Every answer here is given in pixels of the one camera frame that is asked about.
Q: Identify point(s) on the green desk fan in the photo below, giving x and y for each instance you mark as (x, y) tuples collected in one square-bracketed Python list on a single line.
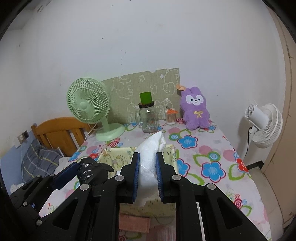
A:
[(89, 101)]

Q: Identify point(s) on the white standing fan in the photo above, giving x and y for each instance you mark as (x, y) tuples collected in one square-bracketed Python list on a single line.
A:
[(263, 128)]

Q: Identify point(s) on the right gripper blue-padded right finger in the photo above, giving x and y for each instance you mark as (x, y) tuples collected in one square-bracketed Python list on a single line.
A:
[(202, 212)]

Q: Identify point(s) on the black plastic bag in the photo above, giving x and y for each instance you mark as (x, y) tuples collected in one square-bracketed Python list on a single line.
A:
[(93, 173)]

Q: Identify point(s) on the purple plush bunny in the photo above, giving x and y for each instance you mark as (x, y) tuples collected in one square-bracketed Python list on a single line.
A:
[(194, 108)]

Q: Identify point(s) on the toothpick jar orange lid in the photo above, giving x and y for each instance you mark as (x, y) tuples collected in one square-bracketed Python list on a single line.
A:
[(170, 116)]

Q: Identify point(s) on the pink wet wipes pack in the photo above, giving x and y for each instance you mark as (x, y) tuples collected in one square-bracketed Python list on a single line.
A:
[(134, 223)]

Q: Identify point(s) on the grey plaid pillow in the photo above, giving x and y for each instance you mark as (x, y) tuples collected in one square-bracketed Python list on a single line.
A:
[(39, 160)]

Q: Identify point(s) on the beige door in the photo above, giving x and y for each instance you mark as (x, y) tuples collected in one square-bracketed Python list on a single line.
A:
[(279, 167)]

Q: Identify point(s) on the glass jar with green cup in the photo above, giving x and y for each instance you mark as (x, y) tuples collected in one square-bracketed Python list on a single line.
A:
[(146, 116)]

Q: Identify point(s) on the yellow cartoon fabric storage box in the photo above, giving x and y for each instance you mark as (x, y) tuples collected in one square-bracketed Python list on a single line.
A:
[(119, 157)]

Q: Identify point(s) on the wall power socket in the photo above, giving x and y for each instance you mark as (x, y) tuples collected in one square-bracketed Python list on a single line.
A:
[(22, 137)]

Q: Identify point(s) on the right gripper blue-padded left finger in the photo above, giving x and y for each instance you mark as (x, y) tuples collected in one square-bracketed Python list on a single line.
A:
[(99, 205)]

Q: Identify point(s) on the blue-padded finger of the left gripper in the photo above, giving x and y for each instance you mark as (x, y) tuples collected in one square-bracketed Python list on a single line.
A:
[(67, 172)]

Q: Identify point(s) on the white tissue pack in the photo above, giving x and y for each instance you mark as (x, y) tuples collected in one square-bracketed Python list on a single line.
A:
[(147, 178)]

